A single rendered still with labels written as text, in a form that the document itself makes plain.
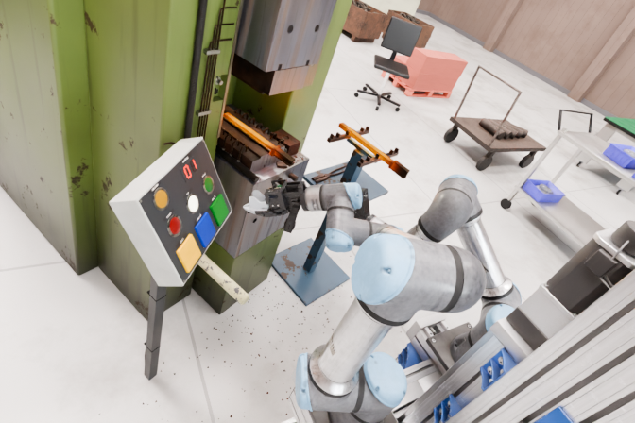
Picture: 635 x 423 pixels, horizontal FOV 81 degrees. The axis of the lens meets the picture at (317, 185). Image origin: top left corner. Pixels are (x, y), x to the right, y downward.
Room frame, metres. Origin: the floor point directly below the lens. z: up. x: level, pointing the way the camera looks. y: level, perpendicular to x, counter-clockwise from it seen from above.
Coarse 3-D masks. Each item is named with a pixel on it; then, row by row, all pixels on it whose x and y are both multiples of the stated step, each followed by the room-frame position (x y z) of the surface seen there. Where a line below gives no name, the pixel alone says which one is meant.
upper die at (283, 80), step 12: (240, 60) 1.28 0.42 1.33; (240, 72) 1.28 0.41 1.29; (252, 72) 1.26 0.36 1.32; (264, 72) 1.23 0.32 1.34; (276, 72) 1.22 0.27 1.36; (288, 72) 1.29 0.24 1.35; (300, 72) 1.36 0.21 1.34; (252, 84) 1.25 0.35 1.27; (264, 84) 1.23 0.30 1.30; (276, 84) 1.24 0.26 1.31; (288, 84) 1.31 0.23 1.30; (300, 84) 1.38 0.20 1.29
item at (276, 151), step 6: (228, 114) 1.45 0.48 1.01; (234, 120) 1.42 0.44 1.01; (240, 126) 1.40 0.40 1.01; (246, 126) 1.41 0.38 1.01; (252, 132) 1.38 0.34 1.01; (258, 138) 1.35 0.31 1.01; (264, 138) 1.37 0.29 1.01; (264, 144) 1.34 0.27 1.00; (270, 144) 1.34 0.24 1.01; (276, 150) 1.31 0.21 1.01; (282, 150) 1.32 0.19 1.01; (276, 156) 1.31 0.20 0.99; (282, 156) 1.30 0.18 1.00; (288, 156) 1.30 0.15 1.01; (288, 162) 1.29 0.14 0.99
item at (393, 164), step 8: (344, 128) 1.76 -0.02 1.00; (352, 136) 1.72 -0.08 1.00; (360, 136) 1.72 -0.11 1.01; (368, 144) 1.67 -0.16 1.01; (376, 152) 1.64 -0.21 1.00; (384, 160) 1.61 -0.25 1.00; (392, 160) 1.61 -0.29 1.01; (392, 168) 1.58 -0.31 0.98; (400, 168) 1.56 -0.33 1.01; (400, 176) 1.55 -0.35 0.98
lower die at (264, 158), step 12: (228, 108) 1.53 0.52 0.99; (228, 120) 1.41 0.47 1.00; (240, 120) 1.47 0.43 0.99; (228, 132) 1.34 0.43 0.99; (240, 132) 1.37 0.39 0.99; (228, 144) 1.27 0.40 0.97; (240, 144) 1.30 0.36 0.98; (252, 144) 1.32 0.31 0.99; (276, 144) 1.38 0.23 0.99; (252, 156) 1.25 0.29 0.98; (264, 156) 1.28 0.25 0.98; (252, 168) 1.23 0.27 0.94
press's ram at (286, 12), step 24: (264, 0) 1.20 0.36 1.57; (288, 0) 1.20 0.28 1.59; (312, 0) 1.31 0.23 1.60; (336, 0) 1.44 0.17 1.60; (240, 24) 1.23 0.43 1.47; (264, 24) 1.19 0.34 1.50; (288, 24) 1.22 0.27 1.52; (312, 24) 1.34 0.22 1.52; (240, 48) 1.22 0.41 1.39; (264, 48) 1.18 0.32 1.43; (288, 48) 1.26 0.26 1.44; (312, 48) 1.38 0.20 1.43
